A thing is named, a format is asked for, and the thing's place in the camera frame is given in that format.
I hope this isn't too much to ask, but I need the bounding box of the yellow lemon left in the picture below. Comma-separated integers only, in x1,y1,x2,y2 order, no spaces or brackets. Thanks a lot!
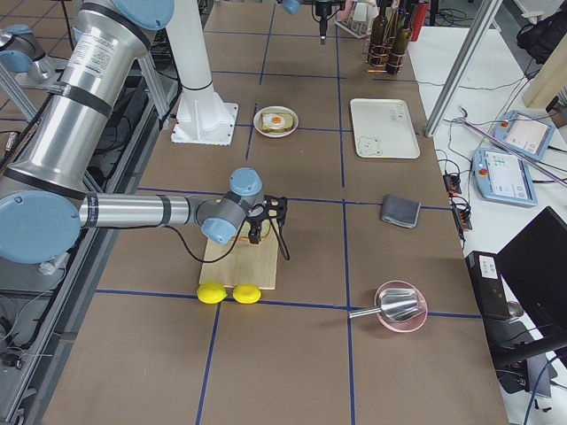
197,282,228,305

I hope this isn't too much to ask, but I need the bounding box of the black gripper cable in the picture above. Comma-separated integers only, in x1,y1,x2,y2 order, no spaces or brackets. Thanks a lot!
175,216,291,262

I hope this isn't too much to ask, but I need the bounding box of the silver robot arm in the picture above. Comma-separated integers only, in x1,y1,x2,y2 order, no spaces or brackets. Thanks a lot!
276,0,346,45
1,1,286,264

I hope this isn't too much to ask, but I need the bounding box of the yellow lemon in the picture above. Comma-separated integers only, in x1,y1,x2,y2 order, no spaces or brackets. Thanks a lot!
197,282,228,305
232,284,262,305

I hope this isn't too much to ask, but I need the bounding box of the fried egg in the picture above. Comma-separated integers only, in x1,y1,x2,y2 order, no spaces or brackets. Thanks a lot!
261,112,285,131

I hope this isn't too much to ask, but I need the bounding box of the cream bear tray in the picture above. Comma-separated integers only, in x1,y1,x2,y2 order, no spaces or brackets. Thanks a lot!
350,98,421,159

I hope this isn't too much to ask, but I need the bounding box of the copper wire bottle rack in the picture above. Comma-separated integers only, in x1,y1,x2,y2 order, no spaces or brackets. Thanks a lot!
372,18,401,73

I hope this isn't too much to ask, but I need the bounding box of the black computer box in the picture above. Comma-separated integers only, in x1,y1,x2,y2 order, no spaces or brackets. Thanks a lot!
465,251,510,321

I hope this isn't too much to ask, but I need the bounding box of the black monitor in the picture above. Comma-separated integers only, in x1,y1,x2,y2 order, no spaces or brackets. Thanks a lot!
496,206,566,329

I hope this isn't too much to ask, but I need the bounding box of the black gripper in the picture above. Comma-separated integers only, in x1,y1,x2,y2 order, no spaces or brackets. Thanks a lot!
245,195,288,244
311,0,346,45

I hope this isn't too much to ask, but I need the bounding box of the near teach pendant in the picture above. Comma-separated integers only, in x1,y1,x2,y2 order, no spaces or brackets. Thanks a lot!
473,148,538,207

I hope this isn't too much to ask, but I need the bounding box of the white round plate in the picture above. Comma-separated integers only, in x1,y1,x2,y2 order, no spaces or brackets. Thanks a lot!
253,106,299,138

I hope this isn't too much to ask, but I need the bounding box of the teach pendant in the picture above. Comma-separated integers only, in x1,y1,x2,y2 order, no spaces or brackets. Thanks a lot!
493,110,555,160
473,148,538,207

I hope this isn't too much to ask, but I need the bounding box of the wooden cutting board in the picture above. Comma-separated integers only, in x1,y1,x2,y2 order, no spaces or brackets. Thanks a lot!
198,229,279,290

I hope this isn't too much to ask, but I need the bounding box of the folded grey cloth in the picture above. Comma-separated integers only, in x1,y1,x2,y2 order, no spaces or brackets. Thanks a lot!
381,194,421,228

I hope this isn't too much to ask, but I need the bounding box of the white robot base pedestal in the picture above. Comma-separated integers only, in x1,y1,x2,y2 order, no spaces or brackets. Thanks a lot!
167,0,238,146

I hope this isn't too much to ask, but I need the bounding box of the yellow lemon right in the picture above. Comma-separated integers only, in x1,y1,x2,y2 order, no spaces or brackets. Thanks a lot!
232,284,262,305

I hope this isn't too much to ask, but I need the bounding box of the dark wine bottle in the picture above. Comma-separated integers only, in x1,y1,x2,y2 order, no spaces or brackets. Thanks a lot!
385,11,413,74
368,0,388,66

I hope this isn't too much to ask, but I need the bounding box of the metal scoop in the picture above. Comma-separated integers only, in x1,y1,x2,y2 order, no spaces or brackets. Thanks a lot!
348,288,424,323

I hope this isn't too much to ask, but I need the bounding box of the aluminium frame post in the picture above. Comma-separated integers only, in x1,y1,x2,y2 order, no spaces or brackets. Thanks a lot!
424,0,503,137

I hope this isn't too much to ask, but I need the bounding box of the pink bowl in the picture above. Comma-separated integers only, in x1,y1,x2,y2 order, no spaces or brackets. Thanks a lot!
374,280,428,333

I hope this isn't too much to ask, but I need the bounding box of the far teach pendant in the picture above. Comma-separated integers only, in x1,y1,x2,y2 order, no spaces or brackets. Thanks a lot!
493,110,555,160

